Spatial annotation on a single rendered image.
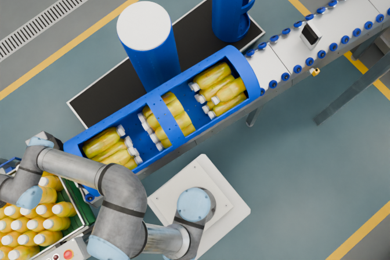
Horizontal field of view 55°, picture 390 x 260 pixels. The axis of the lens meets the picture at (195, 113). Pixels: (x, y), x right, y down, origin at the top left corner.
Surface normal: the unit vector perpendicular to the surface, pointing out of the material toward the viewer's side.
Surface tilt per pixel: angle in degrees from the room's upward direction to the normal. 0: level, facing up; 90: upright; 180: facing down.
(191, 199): 8
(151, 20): 0
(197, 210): 8
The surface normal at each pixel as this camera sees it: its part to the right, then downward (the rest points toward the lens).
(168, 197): -0.08, -0.26
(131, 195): 0.40, -0.47
